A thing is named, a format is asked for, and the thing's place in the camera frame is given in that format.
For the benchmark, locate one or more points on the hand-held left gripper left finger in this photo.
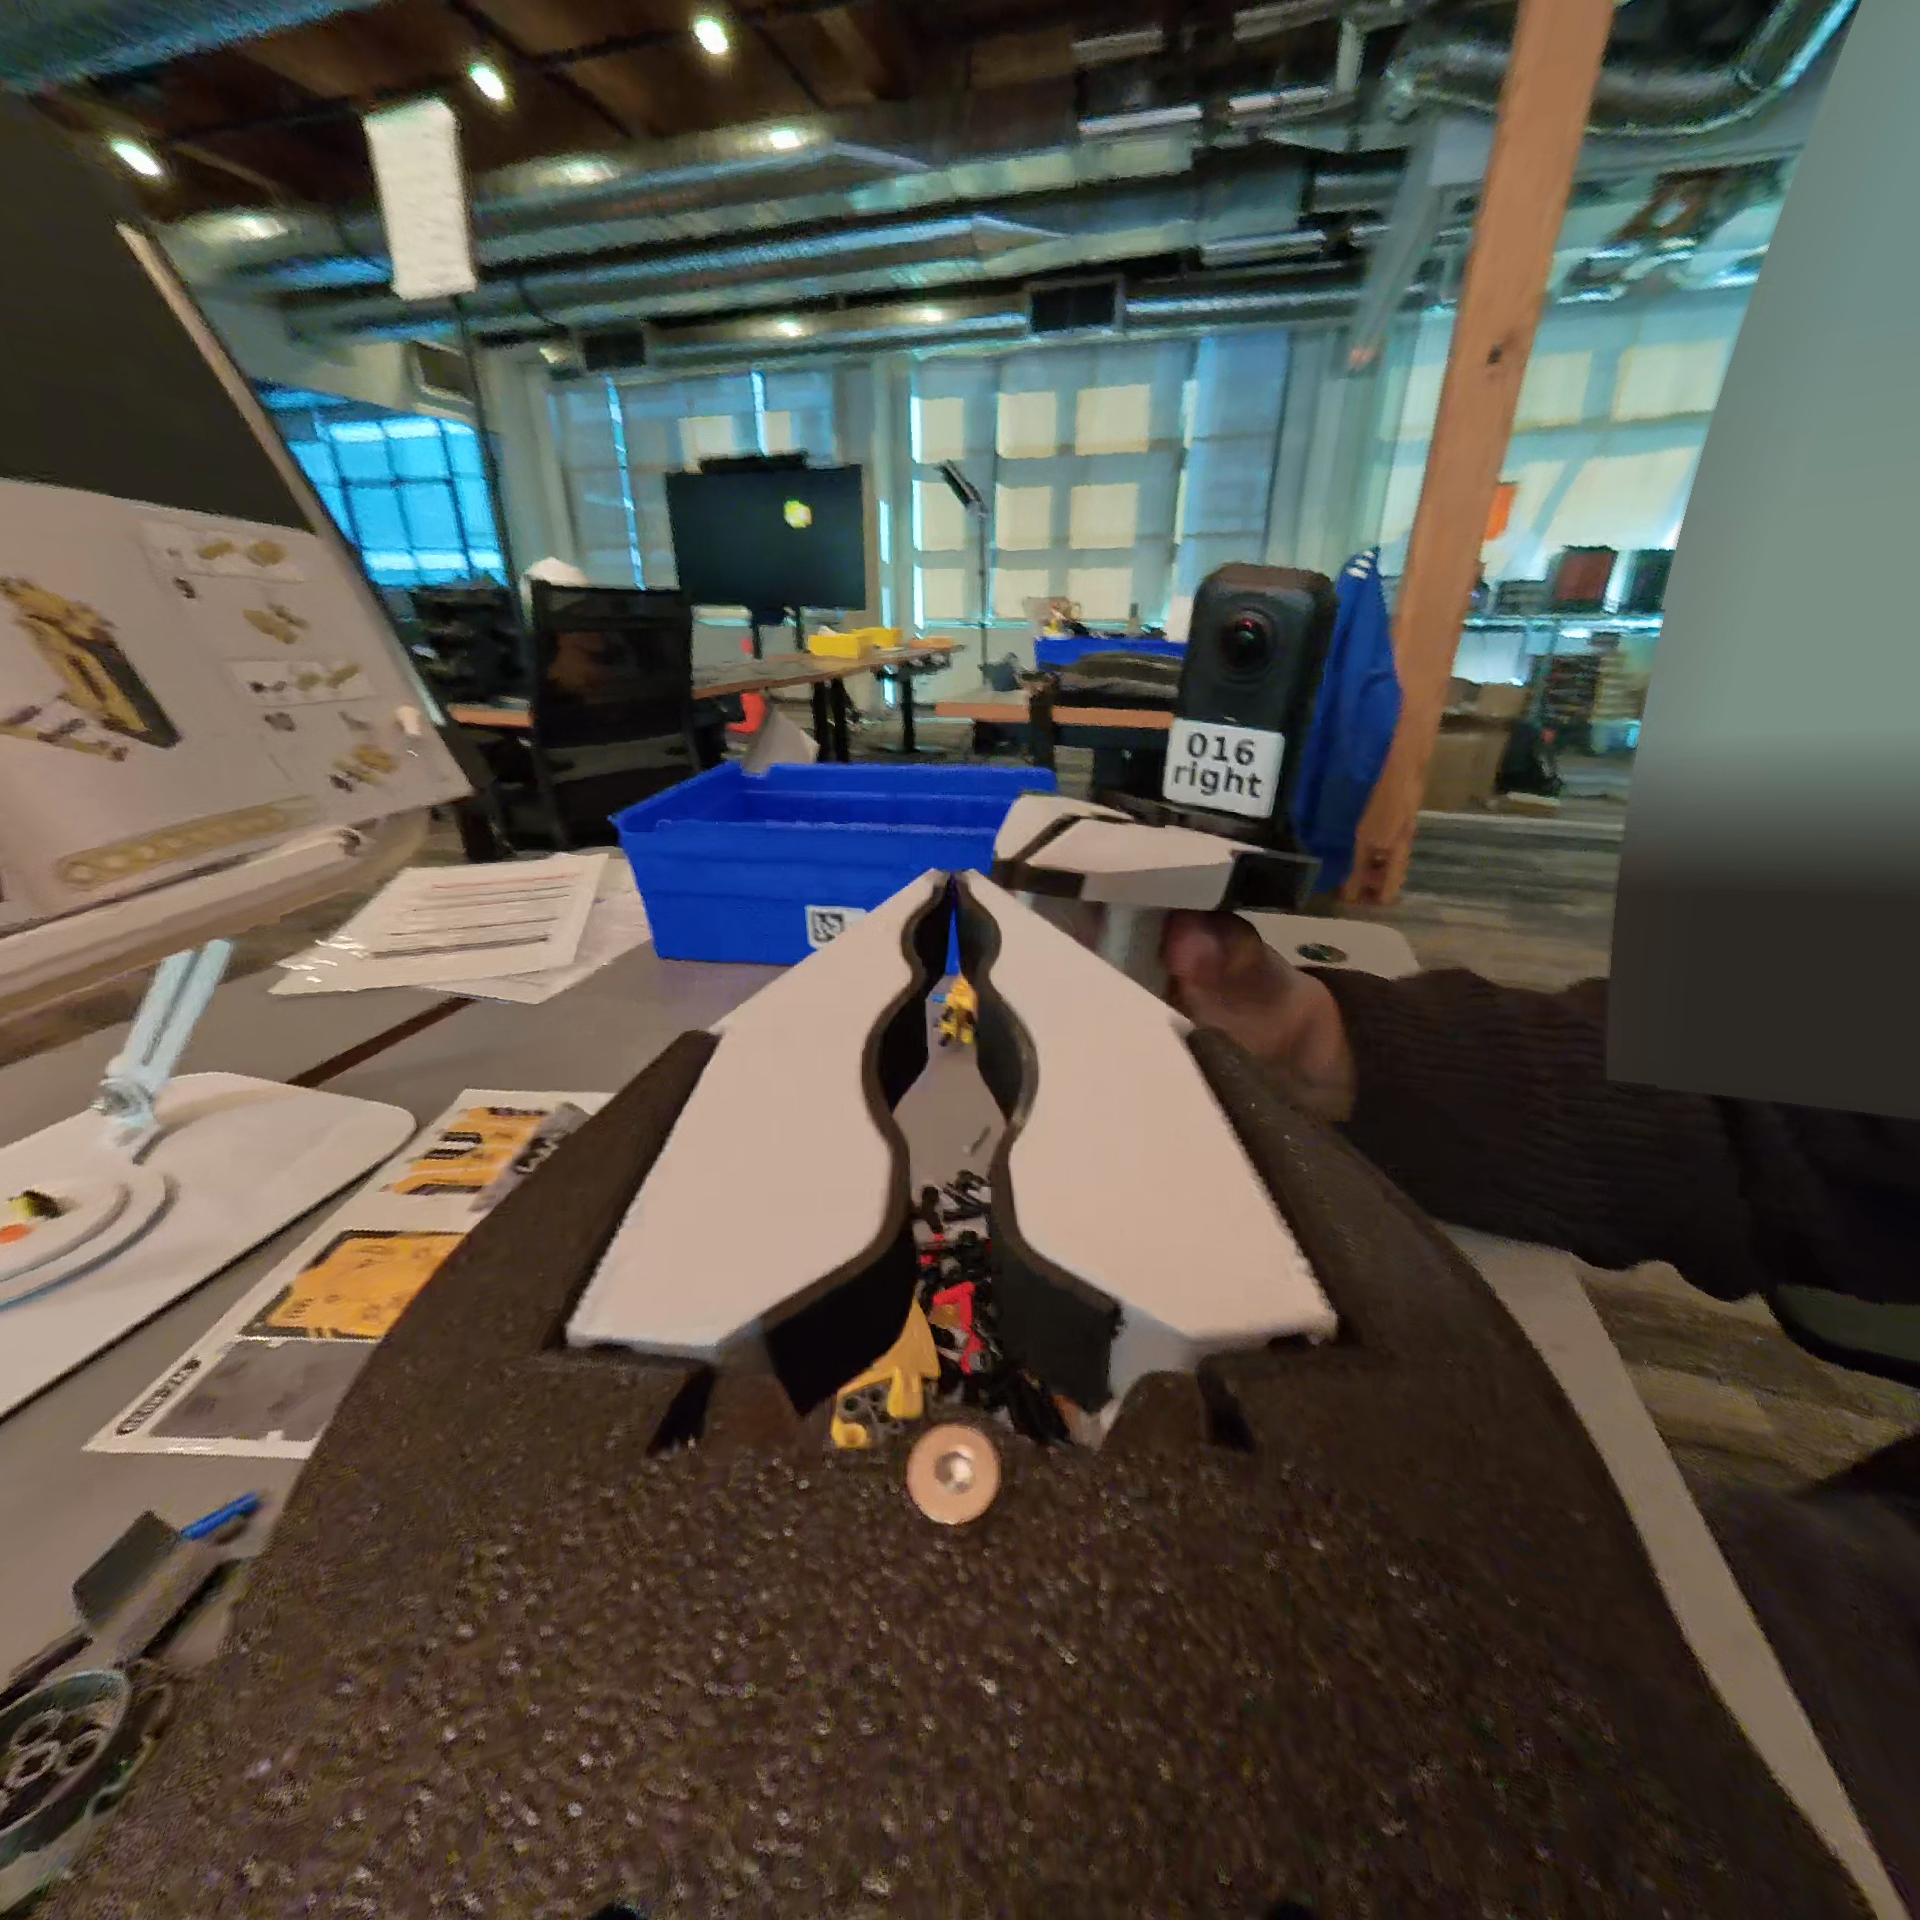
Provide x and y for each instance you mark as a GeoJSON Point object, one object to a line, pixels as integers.
{"type": "Point", "coordinates": [751, 1170]}

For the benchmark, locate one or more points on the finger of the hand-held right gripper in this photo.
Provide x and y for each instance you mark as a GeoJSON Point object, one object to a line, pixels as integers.
{"type": "Point", "coordinates": [1050, 826]}
{"type": "Point", "coordinates": [1141, 870]}

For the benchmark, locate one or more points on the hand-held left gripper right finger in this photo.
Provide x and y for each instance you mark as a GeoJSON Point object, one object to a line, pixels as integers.
{"type": "Point", "coordinates": [1141, 1170]}

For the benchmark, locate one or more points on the pile of toy building pieces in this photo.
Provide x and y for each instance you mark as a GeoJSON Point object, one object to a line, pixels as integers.
{"type": "Point", "coordinates": [962, 1305]}

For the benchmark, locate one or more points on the person's right forearm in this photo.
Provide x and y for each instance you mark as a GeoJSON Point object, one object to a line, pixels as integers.
{"type": "Point", "coordinates": [1500, 1108]}

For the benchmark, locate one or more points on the person's right hand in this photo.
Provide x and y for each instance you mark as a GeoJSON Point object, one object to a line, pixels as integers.
{"type": "Point", "coordinates": [1261, 1003]}

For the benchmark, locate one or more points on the blue hanging jacket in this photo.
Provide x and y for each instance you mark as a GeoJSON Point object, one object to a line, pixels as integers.
{"type": "Point", "coordinates": [1350, 721]}

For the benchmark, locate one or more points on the wooden background desk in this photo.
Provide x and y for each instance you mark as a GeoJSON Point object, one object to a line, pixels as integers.
{"type": "Point", "coordinates": [751, 678]}
{"type": "Point", "coordinates": [1021, 714]}

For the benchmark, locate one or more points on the black bag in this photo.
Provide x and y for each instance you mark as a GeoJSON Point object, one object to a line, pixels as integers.
{"type": "Point", "coordinates": [1119, 678]}

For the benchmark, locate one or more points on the blue background bin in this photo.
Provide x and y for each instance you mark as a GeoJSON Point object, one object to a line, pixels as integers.
{"type": "Point", "coordinates": [1096, 655]}

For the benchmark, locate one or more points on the yellow black toy model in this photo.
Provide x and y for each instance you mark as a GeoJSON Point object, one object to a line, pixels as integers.
{"type": "Point", "coordinates": [962, 1012]}

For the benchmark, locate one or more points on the small yellow bin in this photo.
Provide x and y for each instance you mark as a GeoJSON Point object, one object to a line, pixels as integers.
{"type": "Point", "coordinates": [853, 643]}

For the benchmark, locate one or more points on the blue plastic bin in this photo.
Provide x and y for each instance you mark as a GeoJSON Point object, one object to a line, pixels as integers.
{"type": "Point", "coordinates": [722, 870]}

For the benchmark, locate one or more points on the metal storage shelf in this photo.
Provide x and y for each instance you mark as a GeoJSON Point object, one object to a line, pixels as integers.
{"type": "Point", "coordinates": [1576, 600]}

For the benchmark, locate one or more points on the black light stand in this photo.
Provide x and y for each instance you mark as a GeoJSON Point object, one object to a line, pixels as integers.
{"type": "Point", "coordinates": [956, 483]}

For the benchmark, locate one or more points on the white printed papers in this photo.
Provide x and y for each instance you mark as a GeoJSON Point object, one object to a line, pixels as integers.
{"type": "Point", "coordinates": [466, 915]}

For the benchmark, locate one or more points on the black monitor screen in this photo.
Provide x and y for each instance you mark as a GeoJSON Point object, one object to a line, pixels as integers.
{"type": "Point", "coordinates": [751, 539]}

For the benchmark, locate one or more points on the yellow grey sticker sheet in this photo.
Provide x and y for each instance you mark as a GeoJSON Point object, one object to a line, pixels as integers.
{"type": "Point", "coordinates": [346, 1289]}

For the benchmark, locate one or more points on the black mesh office chair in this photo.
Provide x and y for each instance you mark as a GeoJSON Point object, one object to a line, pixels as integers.
{"type": "Point", "coordinates": [608, 675]}

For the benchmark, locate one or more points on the white book stand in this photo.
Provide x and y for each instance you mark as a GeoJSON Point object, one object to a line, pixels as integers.
{"type": "Point", "coordinates": [226, 1170]}

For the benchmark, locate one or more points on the open instruction booklet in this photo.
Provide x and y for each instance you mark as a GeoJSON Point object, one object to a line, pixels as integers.
{"type": "Point", "coordinates": [150, 721]}

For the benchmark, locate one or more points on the white hanging panel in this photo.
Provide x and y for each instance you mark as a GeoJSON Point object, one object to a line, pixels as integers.
{"type": "Point", "coordinates": [422, 194]}

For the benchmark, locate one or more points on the black backing board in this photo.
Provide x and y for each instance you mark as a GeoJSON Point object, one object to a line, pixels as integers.
{"type": "Point", "coordinates": [90, 329]}

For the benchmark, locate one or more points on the light wooden post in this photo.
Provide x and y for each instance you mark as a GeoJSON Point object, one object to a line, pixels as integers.
{"type": "Point", "coordinates": [1477, 376]}

